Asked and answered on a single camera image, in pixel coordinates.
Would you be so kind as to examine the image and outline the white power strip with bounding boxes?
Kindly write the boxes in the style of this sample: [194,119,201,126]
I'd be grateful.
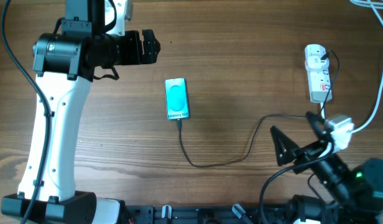
[305,44,331,103]

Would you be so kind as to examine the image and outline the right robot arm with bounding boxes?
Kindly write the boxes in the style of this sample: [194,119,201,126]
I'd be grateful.
[270,112,383,223]

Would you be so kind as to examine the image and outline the smartphone with teal screen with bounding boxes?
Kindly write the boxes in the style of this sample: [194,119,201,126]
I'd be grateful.
[164,78,190,120]

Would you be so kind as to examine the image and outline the white USB charger plug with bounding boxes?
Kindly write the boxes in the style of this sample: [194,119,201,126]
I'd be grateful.
[305,55,329,72]

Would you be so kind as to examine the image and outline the black USB charging cable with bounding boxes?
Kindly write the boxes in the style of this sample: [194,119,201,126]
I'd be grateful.
[175,49,341,169]

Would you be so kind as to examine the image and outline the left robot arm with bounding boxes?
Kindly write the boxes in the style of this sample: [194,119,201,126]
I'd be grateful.
[1,0,160,223]

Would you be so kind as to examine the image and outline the white cables at corner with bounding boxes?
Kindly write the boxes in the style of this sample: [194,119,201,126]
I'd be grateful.
[349,0,383,11]

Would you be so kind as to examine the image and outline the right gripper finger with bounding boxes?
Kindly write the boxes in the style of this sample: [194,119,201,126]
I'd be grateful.
[305,111,331,144]
[270,126,299,166]

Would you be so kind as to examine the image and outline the white power strip cord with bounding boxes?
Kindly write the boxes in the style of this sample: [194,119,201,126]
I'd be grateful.
[320,0,383,134]

